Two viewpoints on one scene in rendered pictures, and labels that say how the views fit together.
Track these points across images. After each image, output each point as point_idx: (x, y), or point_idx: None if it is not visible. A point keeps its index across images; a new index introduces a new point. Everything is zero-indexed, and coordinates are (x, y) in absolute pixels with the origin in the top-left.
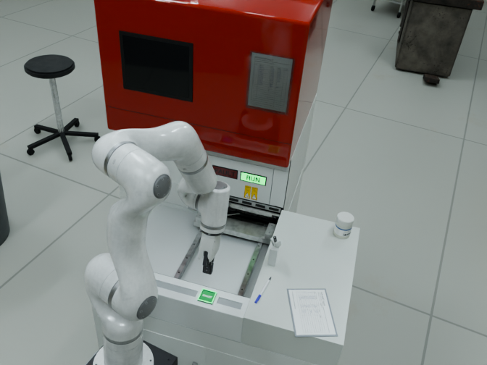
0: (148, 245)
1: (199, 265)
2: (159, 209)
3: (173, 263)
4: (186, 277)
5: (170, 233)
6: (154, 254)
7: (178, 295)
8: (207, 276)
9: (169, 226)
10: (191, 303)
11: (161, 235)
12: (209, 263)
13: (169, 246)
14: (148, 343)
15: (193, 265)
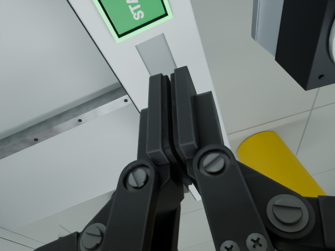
0: (82, 182)
1: (12, 108)
2: (14, 223)
3: (66, 139)
4: (65, 99)
5: (25, 187)
6: (84, 166)
7: (193, 73)
8: (11, 73)
9: (17, 197)
10: (195, 19)
11: (44, 188)
12: (298, 204)
13: (46, 168)
14: (328, 13)
15: (28, 116)
